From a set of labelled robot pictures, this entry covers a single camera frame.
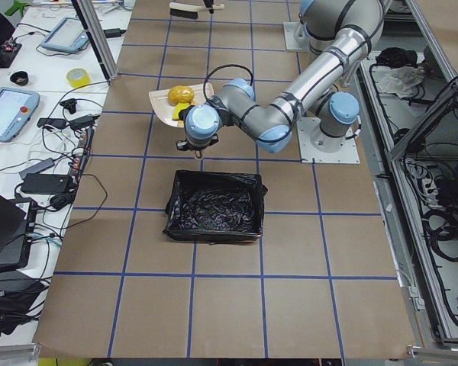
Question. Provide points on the black webcam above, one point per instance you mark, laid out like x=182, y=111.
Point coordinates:
x=69, y=105

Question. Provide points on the far blue teach pendant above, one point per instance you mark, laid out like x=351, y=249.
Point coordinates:
x=68, y=36

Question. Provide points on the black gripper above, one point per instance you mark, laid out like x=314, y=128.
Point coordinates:
x=198, y=149

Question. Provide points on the black laptop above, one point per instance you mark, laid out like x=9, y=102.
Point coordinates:
x=17, y=222

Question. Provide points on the black power adapter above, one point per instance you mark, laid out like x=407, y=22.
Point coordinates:
x=113, y=32

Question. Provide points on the large black power brick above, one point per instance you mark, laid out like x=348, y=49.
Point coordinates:
x=37, y=183

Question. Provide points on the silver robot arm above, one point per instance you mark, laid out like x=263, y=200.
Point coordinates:
x=346, y=32

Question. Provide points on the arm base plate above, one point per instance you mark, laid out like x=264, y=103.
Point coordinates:
x=295, y=38
x=315, y=147

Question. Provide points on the aluminium frame post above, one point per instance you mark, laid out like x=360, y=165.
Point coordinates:
x=87, y=15

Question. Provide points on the white crumpled cloth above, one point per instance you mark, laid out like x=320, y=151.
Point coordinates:
x=403, y=81

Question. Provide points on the orange-yellow bread bun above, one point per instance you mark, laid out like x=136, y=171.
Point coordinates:
x=181, y=94

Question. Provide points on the black lined trash bin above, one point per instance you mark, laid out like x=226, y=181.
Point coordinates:
x=215, y=207

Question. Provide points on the near blue teach pendant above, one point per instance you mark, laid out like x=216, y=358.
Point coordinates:
x=16, y=108

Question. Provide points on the blue teach pendant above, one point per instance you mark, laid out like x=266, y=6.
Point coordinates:
x=16, y=108
x=68, y=36

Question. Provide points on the yellow tape roll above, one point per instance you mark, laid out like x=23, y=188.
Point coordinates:
x=78, y=77

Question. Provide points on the yellow sponge piece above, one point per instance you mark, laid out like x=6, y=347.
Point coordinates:
x=179, y=112

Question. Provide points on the beige hand brush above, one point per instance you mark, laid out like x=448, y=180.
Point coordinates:
x=192, y=11

